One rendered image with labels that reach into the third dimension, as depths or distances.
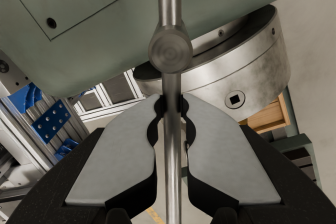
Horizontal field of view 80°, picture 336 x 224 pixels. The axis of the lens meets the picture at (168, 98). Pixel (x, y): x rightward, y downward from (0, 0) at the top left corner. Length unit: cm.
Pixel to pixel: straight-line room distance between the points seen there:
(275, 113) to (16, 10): 77
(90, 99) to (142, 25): 144
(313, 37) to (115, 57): 162
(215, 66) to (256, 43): 7
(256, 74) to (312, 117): 181
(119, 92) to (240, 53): 132
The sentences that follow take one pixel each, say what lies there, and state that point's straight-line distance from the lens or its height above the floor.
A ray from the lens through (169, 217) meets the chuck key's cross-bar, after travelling 18.
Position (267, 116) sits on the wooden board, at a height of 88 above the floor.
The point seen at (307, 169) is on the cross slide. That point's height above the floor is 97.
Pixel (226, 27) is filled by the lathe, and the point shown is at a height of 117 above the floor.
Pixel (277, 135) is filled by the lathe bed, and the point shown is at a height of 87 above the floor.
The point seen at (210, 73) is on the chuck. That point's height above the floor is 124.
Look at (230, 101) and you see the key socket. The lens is 34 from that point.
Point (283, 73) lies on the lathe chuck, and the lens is 41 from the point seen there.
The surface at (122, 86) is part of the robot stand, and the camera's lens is 154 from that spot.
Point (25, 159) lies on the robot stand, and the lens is 86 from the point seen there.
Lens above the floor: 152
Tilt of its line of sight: 60 degrees down
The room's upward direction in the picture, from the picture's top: 171 degrees counter-clockwise
